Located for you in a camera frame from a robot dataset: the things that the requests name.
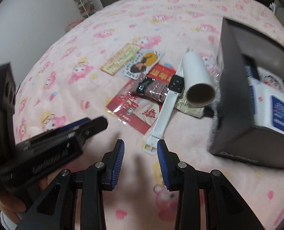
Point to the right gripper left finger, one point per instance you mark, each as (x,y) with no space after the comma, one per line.
(99,177)

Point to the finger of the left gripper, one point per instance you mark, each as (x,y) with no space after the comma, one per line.
(74,124)
(90,127)

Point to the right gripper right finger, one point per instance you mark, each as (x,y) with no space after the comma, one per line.
(181,177)

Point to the red snack packet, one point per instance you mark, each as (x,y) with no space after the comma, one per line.
(140,112)

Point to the yellow text card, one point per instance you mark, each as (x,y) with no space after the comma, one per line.
(120,58)

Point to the brown coffee sachet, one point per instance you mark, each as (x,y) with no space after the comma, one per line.
(149,87)

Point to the beige sachet packet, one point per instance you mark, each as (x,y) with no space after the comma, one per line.
(185,107)

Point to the cartoon character acrylic stand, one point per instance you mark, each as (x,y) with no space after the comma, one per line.
(142,63)

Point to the white paper roll tube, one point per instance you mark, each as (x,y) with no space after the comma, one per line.
(198,86)

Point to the white smart watch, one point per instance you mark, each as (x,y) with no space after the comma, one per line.
(175,88)

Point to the person left hand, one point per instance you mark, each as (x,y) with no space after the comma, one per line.
(10,206)

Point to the grey cardboard storage box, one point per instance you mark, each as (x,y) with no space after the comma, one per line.
(250,113)

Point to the pink cartoon print blanket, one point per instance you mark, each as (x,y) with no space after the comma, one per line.
(67,84)

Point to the white wet wipes pack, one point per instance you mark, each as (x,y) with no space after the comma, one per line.
(267,106)

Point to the white shelf rack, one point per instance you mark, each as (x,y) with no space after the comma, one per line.
(86,8)

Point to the clear bubble wrap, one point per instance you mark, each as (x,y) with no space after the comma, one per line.
(214,67)

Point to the cartoon boy picture card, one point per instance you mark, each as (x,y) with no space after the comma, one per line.
(270,79)

